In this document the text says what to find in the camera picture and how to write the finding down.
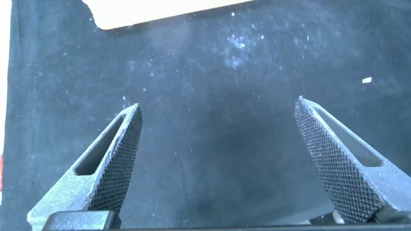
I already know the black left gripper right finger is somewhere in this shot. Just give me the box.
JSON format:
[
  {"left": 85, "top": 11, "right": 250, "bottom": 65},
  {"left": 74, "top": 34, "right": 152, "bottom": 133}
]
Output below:
[{"left": 294, "top": 95, "right": 411, "bottom": 225}]

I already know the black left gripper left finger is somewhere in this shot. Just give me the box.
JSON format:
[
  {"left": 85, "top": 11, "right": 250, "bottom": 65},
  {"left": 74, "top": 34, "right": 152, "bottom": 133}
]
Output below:
[{"left": 27, "top": 103, "right": 144, "bottom": 231}]

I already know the wicker basket with pink handles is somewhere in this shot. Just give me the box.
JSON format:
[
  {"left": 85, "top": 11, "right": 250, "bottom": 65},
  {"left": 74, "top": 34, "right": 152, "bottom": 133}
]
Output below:
[{"left": 82, "top": 0, "right": 258, "bottom": 31}]

